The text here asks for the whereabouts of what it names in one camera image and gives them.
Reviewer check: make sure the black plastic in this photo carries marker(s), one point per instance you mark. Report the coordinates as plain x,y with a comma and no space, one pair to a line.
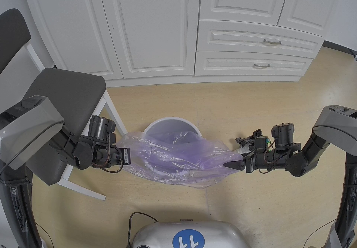
258,133

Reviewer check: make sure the white chair grey seat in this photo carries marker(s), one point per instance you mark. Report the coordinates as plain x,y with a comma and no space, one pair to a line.
64,93

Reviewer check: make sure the white trash bin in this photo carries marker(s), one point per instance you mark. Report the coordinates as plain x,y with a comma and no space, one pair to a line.
170,122

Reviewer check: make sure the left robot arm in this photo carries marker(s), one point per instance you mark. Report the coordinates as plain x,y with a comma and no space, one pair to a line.
28,129

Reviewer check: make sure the purple plastic bag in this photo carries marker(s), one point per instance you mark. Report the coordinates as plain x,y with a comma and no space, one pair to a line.
178,160

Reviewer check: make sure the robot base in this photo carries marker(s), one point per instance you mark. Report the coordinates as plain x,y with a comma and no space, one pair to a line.
217,233

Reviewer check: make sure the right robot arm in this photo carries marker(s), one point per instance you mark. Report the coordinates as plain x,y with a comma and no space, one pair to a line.
332,127

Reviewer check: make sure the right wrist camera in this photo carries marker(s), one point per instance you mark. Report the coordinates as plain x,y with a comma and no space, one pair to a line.
260,143

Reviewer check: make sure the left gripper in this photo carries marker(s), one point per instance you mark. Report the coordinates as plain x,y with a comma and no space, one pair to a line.
111,156

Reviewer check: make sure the white wardrobe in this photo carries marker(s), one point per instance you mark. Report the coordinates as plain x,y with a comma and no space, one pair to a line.
156,18

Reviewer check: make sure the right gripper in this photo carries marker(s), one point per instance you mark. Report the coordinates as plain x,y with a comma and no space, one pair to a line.
262,160

